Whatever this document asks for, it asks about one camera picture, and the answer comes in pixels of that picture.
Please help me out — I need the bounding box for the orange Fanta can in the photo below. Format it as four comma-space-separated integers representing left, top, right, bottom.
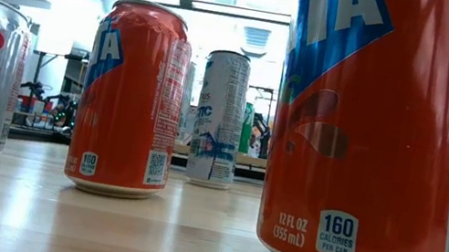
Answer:
249, 0, 449, 252
60, 0, 201, 207

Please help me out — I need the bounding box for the ceiling air vent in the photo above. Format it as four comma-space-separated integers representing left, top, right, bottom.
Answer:
240, 25, 273, 55

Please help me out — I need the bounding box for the black table frame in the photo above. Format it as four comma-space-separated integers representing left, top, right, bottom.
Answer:
7, 124, 266, 183

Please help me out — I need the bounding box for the white Celsius tropical slim can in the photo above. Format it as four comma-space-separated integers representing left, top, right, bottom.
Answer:
174, 60, 203, 146

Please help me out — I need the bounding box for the white Celsius Arctic slim can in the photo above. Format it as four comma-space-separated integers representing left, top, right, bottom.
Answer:
183, 46, 256, 193

